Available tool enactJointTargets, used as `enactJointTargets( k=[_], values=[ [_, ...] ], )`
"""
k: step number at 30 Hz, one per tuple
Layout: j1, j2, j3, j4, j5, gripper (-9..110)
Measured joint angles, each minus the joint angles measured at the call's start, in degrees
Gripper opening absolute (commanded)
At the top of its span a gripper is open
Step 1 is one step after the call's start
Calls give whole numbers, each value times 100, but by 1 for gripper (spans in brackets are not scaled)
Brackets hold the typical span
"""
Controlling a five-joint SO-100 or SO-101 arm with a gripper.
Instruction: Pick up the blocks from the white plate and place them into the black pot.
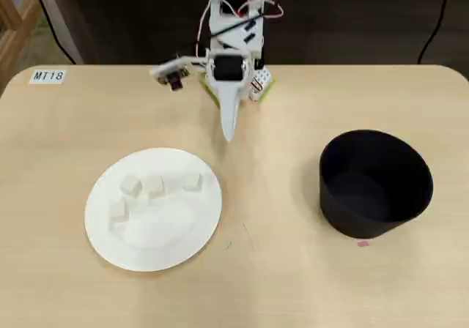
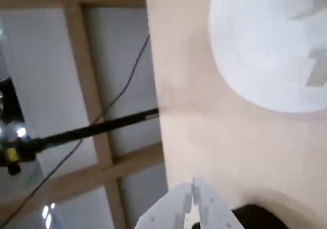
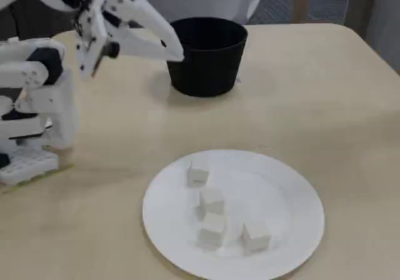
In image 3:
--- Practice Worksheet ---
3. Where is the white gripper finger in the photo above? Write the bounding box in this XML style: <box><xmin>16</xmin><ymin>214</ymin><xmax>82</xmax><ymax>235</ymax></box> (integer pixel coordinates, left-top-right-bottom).
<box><xmin>123</xmin><ymin>12</ymin><xmax>184</xmax><ymax>64</ymax></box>
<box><xmin>136</xmin><ymin>0</ymin><xmax>186</xmax><ymax>61</ymax></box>

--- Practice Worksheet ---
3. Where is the white cube block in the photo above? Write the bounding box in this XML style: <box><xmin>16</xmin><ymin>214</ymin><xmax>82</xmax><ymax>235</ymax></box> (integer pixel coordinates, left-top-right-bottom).
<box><xmin>196</xmin><ymin>186</ymin><xmax>226</xmax><ymax>221</ymax></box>
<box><xmin>187</xmin><ymin>159</ymin><xmax>209</xmax><ymax>188</ymax></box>
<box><xmin>241</xmin><ymin>219</ymin><xmax>271</xmax><ymax>256</ymax></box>
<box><xmin>196</xmin><ymin>212</ymin><xmax>228</xmax><ymax>249</ymax></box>

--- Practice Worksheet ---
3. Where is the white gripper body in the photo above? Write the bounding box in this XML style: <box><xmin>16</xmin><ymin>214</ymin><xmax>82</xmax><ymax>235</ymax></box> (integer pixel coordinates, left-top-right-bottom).
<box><xmin>93</xmin><ymin>0</ymin><xmax>148</xmax><ymax>28</ymax></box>

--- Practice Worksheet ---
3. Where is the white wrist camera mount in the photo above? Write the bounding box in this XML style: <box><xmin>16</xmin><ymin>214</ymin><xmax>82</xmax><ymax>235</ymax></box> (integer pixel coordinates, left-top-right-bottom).
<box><xmin>74</xmin><ymin>0</ymin><xmax>121</xmax><ymax>83</ymax></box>

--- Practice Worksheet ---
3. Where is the white paper plate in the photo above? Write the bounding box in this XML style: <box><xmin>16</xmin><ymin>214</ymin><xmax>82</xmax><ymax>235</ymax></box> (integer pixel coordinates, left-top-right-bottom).
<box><xmin>142</xmin><ymin>149</ymin><xmax>326</xmax><ymax>280</ymax></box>

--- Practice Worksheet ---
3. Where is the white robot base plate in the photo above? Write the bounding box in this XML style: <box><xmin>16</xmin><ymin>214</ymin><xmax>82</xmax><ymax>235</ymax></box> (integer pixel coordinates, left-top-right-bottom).
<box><xmin>0</xmin><ymin>145</ymin><xmax>76</xmax><ymax>194</ymax></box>

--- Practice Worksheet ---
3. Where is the black pot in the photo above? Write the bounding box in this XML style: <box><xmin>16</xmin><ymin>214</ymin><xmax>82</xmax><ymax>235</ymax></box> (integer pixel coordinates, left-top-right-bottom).
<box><xmin>165</xmin><ymin>17</ymin><xmax>249</xmax><ymax>98</ymax></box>

